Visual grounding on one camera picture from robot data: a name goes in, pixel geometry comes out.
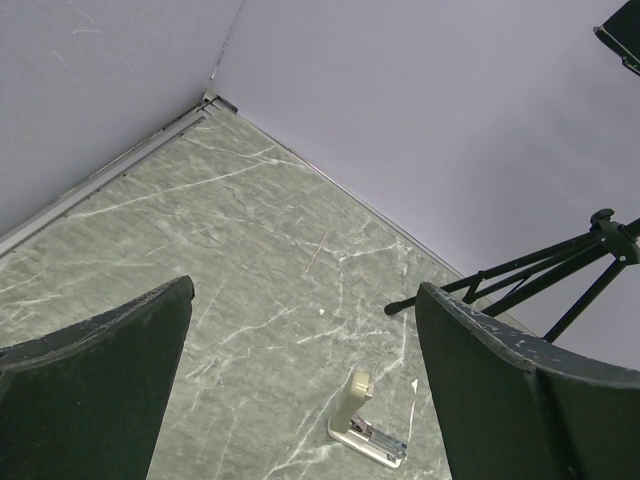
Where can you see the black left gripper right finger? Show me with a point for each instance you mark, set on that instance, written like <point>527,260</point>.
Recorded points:
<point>513,406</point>

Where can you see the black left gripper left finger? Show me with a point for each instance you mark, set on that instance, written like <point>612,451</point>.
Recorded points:
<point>87,401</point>

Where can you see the beige metal stapler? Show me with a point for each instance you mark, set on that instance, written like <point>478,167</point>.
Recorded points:
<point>347,426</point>

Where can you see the black tripod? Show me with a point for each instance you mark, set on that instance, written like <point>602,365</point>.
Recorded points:
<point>493,291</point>

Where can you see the aluminium rail frame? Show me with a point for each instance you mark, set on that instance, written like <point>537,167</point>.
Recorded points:
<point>205,109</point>

